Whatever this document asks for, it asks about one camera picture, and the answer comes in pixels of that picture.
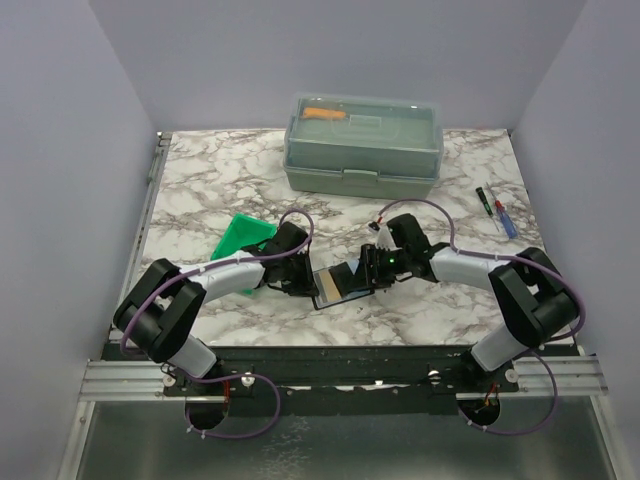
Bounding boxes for purple cable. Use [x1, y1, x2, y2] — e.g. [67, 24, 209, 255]
[119, 208, 316, 440]
[372, 198, 587, 435]

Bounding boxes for green handled screwdriver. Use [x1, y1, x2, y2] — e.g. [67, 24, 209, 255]
[475, 187, 499, 229]

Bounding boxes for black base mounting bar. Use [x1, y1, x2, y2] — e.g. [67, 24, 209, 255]
[99, 344, 586, 416]

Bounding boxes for green plastic bin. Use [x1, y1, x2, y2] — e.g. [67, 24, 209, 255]
[210, 213, 277, 261]

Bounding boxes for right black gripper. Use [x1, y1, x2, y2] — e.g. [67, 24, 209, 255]
[348, 243, 411, 291]

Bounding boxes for orange handled tool in box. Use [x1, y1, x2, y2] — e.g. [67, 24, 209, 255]
[301, 107, 348, 121]

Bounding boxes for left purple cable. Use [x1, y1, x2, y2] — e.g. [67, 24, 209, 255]
[119, 208, 316, 440]

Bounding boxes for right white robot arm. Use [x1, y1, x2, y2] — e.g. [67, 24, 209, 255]
[352, 214, 580, 392]

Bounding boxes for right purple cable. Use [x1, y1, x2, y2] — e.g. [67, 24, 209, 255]
[372, 198, 587, 435]

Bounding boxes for gold credit card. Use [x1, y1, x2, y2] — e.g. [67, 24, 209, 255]
[318, 269, 341, 303]

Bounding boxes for aluminium rail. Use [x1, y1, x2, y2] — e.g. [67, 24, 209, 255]
[79, 356, 609, 403]

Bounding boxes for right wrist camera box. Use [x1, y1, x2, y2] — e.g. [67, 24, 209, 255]
[376, 226, 396, 250]

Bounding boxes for black card holder wallet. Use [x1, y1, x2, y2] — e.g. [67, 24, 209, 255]
[312, 260, 374, 310]

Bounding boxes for grey plastic tool box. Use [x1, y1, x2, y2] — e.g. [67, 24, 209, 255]
[283, 94, 444, 199]

